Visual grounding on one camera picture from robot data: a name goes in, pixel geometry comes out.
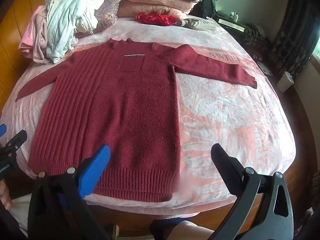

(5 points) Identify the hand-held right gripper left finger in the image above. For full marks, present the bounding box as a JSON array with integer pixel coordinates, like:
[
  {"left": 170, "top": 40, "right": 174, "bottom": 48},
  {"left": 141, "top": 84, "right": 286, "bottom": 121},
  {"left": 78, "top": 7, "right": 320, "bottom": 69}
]
[{"left": 27, "top": 144, "right": 112, "bottom": 240}]

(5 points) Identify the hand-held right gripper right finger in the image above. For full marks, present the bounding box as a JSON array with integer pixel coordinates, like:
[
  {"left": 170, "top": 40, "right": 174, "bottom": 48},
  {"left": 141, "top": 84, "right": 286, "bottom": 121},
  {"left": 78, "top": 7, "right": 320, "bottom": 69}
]
[{"left": 211, "top": 143, "right": 295, "bottom": 240}]

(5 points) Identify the maroon knit sweater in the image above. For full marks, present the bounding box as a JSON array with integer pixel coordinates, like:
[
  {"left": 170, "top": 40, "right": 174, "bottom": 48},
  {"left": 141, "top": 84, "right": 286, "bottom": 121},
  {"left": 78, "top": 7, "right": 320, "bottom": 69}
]
[{"left": 15, "top": 37, "right": 258, "bottom": 203}]

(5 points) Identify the pile of light-coloured clothes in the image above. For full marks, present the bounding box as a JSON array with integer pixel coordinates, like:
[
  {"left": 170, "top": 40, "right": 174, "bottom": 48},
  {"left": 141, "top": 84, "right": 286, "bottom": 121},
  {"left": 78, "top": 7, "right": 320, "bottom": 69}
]
[{"left": 46, "top": 0, "right": 104, "bottom": 64}]

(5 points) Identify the person's left hand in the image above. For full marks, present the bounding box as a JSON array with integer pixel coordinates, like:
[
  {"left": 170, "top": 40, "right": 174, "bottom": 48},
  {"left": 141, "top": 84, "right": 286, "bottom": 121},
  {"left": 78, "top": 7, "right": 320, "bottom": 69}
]
[{"left": 0, "top": 179, "right": 12, "bottom": 211}]

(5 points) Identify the pink leaf-print blanket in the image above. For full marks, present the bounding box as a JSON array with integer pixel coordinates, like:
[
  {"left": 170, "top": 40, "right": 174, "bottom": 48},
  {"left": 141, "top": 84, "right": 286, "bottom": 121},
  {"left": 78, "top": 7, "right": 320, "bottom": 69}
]
[{"left": 7, "top": 15, "right": 297, "bottom": 218}]

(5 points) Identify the person's left leg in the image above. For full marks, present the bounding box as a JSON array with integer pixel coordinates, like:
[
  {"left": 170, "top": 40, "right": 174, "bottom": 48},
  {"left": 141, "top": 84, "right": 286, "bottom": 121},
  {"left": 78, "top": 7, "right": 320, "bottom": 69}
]
[{"left": 11, "top": 196, "right": 35, "bottom": 233}]

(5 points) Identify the person's leg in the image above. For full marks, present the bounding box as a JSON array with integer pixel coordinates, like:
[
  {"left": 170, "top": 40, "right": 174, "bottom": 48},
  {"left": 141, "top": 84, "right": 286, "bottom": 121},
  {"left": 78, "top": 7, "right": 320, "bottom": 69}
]
[
  {"left": 171, "top": 220, "right": 240, "bottom": 240},
  {"left": 11, "top": 196, "right": 35, "bottom": 233}
]

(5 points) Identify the person's right leg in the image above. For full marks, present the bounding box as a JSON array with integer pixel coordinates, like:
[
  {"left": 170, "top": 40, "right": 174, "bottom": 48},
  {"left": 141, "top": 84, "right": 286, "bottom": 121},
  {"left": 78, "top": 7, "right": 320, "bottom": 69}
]
[{"left": 171, "top": 220, "right": 240, "bottom": 240}]

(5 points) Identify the pink garment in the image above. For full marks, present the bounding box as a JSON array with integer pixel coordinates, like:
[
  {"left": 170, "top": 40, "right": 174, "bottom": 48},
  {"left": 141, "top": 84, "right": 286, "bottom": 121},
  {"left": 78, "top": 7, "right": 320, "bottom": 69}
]
[{"left": 18, "top": 5, "right": 52, "bottom": 63}]

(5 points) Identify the white waste bin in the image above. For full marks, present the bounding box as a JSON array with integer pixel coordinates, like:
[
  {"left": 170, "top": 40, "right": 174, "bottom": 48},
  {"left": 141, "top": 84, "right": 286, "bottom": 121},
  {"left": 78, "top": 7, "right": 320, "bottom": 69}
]
[{"left": 276, "top": 71, "right": 296, "bottom": 93}]

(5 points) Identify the dark plaid cloth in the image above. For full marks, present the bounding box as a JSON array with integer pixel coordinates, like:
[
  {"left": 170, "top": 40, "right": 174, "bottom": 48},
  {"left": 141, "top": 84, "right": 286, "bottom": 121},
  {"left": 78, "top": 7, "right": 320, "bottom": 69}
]
[{"left": 243, "top": 22, "right": 267, "bottom": 46}]

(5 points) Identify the beige folded cloth item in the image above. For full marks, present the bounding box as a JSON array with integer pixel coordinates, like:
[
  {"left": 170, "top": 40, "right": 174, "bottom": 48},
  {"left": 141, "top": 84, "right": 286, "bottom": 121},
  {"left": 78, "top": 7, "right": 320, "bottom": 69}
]
[{"left": 178, "top": 17, "right": 218, "bottom": 32}]

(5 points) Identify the cream zippered garment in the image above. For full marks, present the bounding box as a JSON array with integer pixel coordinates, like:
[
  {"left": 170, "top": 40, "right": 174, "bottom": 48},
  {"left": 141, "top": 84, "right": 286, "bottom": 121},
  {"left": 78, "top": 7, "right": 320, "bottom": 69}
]
[{"left": 74, "top": 0, "right": 105, "bottom": 34}]

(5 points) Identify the purple patterned pillow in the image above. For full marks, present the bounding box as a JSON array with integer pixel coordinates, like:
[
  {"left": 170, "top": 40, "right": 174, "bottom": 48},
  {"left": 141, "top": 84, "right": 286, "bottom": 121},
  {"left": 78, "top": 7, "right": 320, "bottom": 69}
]
[{"left": 75, "top": 0, "right": 122, "bottom": 38}]

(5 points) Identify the dark floral curtain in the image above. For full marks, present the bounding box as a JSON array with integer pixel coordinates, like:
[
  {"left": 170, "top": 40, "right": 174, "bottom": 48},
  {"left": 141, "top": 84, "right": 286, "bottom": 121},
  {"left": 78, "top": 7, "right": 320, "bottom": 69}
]
[{"left": 271, "top": 0, "right": 320, "bottom": 82}]

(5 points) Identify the red cloth item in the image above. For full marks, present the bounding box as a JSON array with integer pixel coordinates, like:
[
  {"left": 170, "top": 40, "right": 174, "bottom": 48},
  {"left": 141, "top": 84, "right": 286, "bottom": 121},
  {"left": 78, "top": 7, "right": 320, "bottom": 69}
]
[{"left": 134, "top": 12, "right": 177, "bottom": 27}]

